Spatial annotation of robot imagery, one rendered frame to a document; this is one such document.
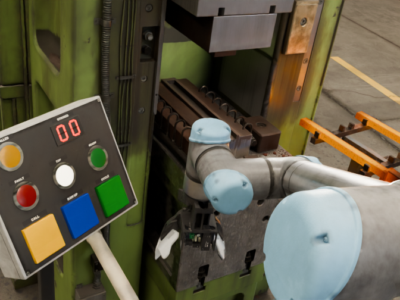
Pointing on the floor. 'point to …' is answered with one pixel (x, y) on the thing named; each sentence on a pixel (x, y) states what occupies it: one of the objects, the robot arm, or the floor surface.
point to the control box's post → (46, 283)
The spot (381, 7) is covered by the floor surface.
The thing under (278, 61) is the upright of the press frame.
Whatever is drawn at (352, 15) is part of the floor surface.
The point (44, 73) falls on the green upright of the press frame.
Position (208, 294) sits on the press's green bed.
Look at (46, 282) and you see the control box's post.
